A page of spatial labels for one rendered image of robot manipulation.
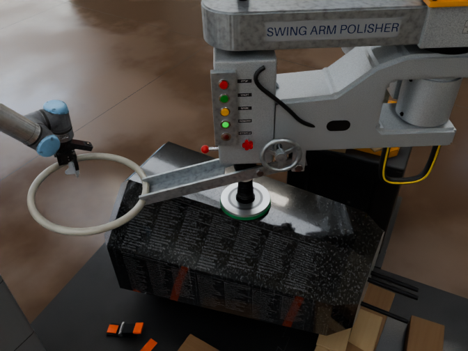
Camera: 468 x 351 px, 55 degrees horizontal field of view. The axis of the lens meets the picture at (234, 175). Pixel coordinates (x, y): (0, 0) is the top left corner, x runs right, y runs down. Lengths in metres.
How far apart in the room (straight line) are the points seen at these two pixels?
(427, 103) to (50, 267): 2.27
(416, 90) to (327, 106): 0.31
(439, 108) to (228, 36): 0.77
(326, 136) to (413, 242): 1.52
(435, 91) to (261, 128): 0.59
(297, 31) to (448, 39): 0.46
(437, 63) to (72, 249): 2.31
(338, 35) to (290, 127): 0.36
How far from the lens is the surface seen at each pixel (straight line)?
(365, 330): 2.31
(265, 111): 1.53
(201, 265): 1.96
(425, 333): 2.52
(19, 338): 2.17
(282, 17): 1.39
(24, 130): 1.76
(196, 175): 1.90
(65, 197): 3.39
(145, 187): 1.93
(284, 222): 1.87
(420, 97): 1.69
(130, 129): 3.90
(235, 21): 1.38
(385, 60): 1.56
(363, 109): 1.61
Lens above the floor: 2.17
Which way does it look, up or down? 41 degrees down
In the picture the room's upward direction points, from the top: 2 degrees counter-clockwise
